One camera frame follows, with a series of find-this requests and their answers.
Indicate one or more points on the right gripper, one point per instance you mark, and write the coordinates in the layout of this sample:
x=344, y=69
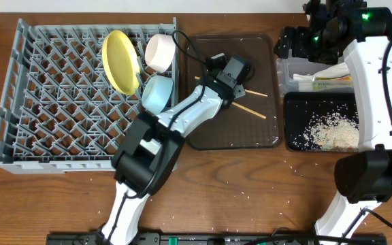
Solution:
x=299, y=35

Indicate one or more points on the wooden chopstick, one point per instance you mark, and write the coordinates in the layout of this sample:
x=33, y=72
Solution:
x=245, y=90
x=249, y=110

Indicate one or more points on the light blue bowl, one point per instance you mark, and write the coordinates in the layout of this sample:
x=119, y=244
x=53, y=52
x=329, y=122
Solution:
x=157, y=93

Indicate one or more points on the green orange snack wrapper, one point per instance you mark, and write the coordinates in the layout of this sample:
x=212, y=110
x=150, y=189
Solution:
x=336, y=76

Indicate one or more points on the pink bowl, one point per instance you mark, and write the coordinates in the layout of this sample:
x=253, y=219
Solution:
x=160, y=52

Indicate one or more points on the white paper cup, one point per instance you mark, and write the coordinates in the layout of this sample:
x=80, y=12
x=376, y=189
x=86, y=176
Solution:
x=152, y=146

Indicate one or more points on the yellow plate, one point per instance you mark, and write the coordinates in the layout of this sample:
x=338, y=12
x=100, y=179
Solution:
x=120, y=62

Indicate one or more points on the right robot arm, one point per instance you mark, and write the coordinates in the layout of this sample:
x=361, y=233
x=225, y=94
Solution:
x=364, y=179

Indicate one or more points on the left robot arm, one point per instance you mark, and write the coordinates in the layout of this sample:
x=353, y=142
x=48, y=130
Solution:
x=148, y=154

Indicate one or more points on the clear plastic bin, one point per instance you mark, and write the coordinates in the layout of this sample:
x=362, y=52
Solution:
x=286, y=68

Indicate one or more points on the dark brown serving tray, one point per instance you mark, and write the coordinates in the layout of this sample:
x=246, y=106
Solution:
x=234, y=128

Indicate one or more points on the black rectangular tray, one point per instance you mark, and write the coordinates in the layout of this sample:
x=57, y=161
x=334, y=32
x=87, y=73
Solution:
x=299, y=105

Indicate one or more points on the spilled rice pile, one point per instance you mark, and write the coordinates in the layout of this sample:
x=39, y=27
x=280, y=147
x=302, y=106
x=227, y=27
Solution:
x=333, y=130

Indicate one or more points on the grey dish rack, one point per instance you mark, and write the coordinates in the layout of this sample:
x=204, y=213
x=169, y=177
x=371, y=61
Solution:
x=58, y=111

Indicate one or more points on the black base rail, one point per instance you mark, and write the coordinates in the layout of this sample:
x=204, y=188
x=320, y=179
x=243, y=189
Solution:
x=179, y=239

